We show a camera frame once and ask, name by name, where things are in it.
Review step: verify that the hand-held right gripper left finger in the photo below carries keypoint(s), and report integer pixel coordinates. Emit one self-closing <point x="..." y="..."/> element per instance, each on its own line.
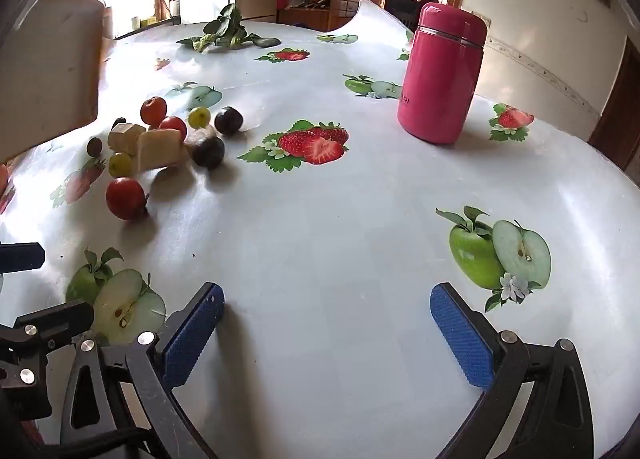
<point x="192" y="334"/>

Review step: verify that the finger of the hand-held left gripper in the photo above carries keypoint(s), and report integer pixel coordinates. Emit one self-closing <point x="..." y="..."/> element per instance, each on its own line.
<point x="50" y="321"/>
<point x="20" y="257"/>

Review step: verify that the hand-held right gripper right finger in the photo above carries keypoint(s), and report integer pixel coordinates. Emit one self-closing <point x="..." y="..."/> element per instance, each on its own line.
<point x="462" y="339"/>

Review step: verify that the red cherry tomato with stem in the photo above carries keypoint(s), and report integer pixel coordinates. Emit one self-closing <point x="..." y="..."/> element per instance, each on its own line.
<point x="125" y="198"/>

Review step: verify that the green grape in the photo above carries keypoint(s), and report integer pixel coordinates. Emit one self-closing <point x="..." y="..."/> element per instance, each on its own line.
<point x="120" y="164"/>
<point x="199" y="115"/>

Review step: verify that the dark purple plum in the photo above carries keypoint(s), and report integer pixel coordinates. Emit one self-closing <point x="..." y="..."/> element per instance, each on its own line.
<point x="207" y="153"/>
<point x="229" y="120"/>

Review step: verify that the beige printed tablecloth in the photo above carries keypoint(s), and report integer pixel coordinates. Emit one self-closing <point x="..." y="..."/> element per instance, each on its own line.
<point x="50" y="74"/>

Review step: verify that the orange tangerine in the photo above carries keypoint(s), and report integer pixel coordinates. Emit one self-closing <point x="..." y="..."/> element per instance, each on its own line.
<point x="153" y="110"/>

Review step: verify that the pink thermos flask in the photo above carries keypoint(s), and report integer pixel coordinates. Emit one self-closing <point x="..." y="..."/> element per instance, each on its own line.
<point x="440" y="79"/>

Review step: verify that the brown wooden door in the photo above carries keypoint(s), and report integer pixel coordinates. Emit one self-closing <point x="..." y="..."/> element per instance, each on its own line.
<point x="620" y="114"/>

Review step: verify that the leafy green vegetable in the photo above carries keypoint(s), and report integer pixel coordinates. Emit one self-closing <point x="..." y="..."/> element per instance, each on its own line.
<point x="225" y="31"/>

